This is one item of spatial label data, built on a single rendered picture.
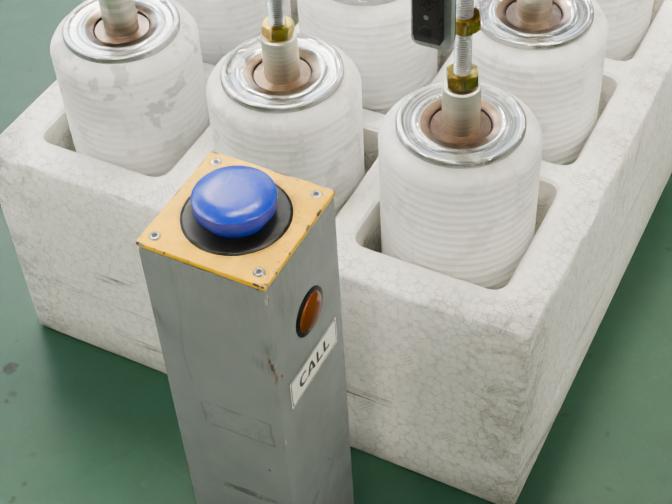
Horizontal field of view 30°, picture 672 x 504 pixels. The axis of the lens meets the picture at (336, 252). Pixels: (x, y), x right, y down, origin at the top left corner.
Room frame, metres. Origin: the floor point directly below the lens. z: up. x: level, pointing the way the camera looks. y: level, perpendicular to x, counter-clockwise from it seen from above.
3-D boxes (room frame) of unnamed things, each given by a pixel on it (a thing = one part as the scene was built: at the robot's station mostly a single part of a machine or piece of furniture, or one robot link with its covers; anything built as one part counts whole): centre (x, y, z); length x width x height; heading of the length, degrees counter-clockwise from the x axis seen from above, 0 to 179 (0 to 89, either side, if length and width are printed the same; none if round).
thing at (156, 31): (0.67, 0.13, 0.25); 0.08 x 0.08 x 0.01
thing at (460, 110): (0.55, -0.08, 0.26); 0.02 x 0.02 x 0.03
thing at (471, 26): (0.55, -0.08, 0.32); 0.02 x 0.02 x 0.01; 29
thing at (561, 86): (0.66, -0.14, 0.16); 0.10 x 0.10 x 0.18
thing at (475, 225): (0.55, -0.08, 0.16); 0.10 x 0.10 x 0.18
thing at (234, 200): (0.43, 0.05, 0.32); 0.04 x 0.04 x 0.02
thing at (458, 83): (0.55, -0.08, 0.29); 0.02 x 0.02 x 0.01; 29
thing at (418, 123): (0.55, -0.08, 0.25); 0.08 x 0.08 x 0.01
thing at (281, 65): (0.61, 0.03, 0.26); 0.02 x 0.02 x 0.03
